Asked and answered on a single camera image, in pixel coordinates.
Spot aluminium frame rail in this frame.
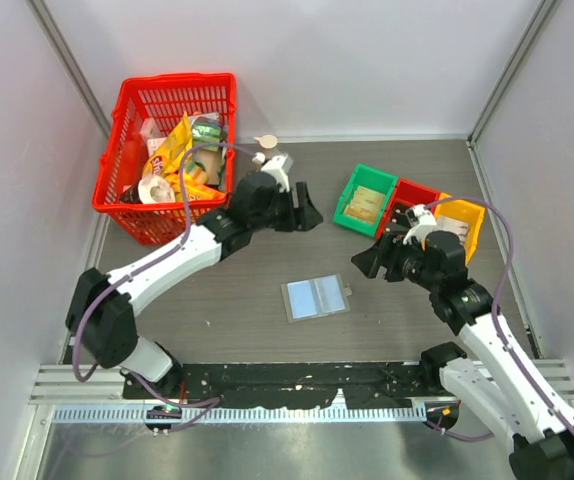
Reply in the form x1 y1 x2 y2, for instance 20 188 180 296
29 359 574 405

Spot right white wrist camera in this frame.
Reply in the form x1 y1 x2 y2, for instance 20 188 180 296
403 204 437 245

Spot cards in green bin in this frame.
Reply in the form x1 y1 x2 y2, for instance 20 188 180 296
343 186 385 225

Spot white paper roll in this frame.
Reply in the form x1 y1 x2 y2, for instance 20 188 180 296
137 175 176 204

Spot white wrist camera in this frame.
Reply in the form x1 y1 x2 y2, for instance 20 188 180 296
252 152 293 192
403 204 437 245

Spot yellow snack bag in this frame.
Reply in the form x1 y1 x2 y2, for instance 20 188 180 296
141 114 225 202

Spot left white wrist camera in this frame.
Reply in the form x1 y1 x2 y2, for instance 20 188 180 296
252 152 293 192

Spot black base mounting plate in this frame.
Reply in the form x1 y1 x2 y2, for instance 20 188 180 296
120 362 452 410

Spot grey card holder wallet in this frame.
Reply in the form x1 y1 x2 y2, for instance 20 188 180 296
281 274 352 323

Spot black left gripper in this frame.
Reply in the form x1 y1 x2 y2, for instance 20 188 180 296
250 183 322 234

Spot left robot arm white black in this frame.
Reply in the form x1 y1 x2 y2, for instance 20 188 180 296
66 172 323 398

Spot red plastic shopping basket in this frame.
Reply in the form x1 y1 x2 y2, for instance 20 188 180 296
92 72 237 246

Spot yellow plastic bin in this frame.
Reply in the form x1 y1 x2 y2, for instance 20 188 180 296
430 199 486 264

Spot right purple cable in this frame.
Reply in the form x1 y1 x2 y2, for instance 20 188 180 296
424 195 574 479

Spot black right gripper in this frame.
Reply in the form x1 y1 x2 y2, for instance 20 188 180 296
351 231 441 291

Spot red plastic bin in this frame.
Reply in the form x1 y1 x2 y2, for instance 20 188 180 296
375 178 441 240

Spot green soap dispenser bottle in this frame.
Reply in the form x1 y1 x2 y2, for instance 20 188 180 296
254 134 278 159

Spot green snack packet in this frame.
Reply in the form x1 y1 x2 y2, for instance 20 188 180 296
190 112 225 151

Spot cards in yellow bin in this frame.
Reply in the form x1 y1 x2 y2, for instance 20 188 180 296
437 216 469 245

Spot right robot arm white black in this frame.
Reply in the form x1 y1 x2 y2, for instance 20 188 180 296
352 231 574 479

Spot white slotted cable duct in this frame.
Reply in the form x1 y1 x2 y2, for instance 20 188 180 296
52 403 426 425

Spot green plastic bin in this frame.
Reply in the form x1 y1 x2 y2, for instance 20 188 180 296
333 164 398 238

